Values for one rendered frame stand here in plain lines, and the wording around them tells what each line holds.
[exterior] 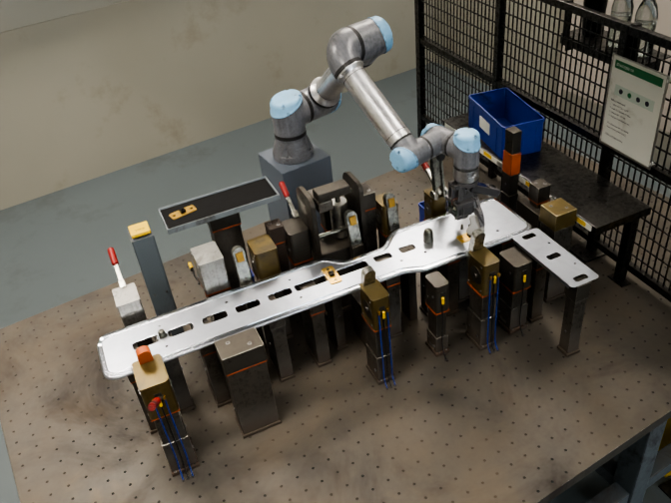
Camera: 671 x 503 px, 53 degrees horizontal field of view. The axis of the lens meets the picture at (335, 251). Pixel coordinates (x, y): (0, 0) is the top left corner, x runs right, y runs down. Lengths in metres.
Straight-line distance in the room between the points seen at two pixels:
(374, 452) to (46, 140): 3.54
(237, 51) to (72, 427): 3.45
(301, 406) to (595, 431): 0.85
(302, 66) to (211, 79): 0.75
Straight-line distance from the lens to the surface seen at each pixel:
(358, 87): 2.04
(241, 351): 1.85
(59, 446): 2.27
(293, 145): 2.46
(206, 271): 2.06
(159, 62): 4.97
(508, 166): 2.45
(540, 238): 2.23
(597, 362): 2.27
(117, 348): 2.02
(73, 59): 4.82
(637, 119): 2.32
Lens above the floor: 2.30
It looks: 37 degrees down
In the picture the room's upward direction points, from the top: 7 degrees counter-clockwise
